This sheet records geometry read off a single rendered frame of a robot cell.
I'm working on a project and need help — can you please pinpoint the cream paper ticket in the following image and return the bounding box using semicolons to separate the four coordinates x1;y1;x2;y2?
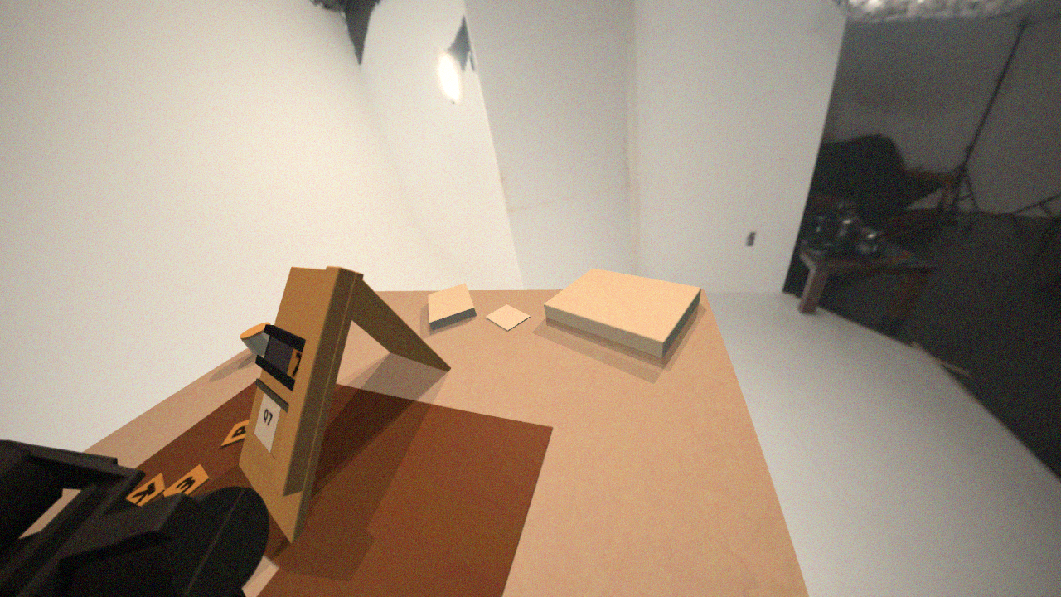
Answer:
254;393;281;452

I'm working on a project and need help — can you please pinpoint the grey cylinder with orange lid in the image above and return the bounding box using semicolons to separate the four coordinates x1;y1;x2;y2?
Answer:
240;322;269;357

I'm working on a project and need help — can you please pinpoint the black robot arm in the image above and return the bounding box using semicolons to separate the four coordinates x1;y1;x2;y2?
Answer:
0;439;269;597

